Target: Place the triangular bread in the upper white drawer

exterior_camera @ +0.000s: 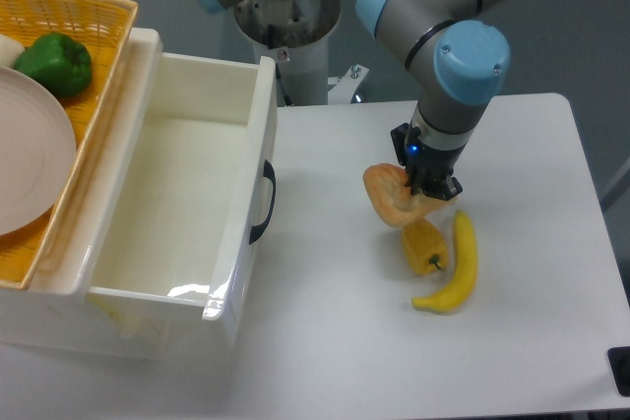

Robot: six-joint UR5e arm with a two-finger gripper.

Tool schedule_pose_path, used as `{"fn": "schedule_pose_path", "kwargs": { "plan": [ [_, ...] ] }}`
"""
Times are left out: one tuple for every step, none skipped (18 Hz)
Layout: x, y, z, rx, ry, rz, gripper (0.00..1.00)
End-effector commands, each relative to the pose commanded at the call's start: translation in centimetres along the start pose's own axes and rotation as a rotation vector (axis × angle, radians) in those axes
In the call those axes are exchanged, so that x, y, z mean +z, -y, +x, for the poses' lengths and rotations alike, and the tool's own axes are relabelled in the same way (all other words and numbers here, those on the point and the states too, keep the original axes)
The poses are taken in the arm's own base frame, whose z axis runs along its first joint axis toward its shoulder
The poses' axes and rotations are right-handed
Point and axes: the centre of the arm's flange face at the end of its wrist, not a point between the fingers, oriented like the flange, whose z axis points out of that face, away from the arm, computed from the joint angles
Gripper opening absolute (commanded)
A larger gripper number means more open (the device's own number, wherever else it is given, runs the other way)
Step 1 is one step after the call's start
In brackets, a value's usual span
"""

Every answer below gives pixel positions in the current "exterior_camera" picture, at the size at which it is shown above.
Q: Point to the yellow woven basket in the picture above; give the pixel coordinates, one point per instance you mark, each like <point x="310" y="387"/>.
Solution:
<point x="103" y="27"/>

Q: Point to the green bell pepper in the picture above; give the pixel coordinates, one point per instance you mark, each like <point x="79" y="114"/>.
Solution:
<point x="59" y="63"/>

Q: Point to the pink plate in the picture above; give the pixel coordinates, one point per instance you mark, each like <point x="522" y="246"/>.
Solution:
<point x="38" y="150"/>

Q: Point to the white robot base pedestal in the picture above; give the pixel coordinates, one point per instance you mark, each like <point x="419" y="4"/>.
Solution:
<point x="295" y="34"/>

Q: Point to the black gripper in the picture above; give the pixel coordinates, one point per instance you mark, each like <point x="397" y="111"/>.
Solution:
<point x="429" y="170"/>

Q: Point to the white vegetable piece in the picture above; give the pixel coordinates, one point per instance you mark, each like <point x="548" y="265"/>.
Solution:
<point x="10" y="50"/>

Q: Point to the triangle bread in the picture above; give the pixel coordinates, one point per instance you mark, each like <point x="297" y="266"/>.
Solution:
<point x="385" y="185"/>

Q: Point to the yellow bell pepper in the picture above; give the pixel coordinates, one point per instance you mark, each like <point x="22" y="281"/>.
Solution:
<point x="425" y="247"/>

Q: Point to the black drawer handle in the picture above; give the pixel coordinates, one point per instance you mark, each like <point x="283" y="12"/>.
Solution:
<point x="268" y="195"/>

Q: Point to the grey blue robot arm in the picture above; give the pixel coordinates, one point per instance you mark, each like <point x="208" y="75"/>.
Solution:
<point x="459" y="62"/>

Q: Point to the black object at table edge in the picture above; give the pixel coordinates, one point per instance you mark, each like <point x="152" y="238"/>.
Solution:
<point x="619" y="361"/>

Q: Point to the white drawer cabinet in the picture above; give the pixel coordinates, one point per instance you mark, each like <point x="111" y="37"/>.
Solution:
<point x="58" y="311"/>

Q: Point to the yellow banana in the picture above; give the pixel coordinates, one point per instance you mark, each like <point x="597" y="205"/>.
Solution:
<point x="452" y="296"/>

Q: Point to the white upper drawer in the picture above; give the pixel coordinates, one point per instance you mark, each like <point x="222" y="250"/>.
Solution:
<point x="177" y="246"/>

